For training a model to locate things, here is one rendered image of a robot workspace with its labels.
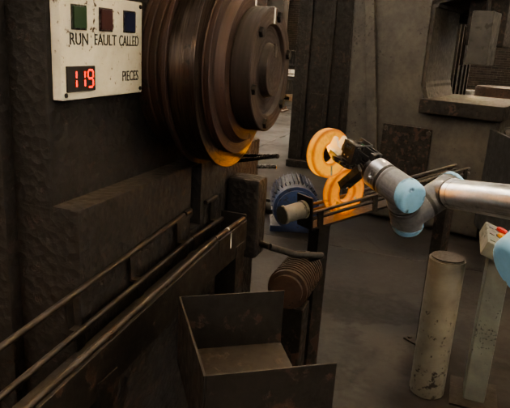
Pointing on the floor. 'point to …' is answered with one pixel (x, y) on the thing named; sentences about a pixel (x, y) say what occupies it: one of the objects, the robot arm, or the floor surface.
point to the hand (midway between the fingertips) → (329, 146)
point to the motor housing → (295, 302)
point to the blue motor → (292, 185)
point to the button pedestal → (482, 334)
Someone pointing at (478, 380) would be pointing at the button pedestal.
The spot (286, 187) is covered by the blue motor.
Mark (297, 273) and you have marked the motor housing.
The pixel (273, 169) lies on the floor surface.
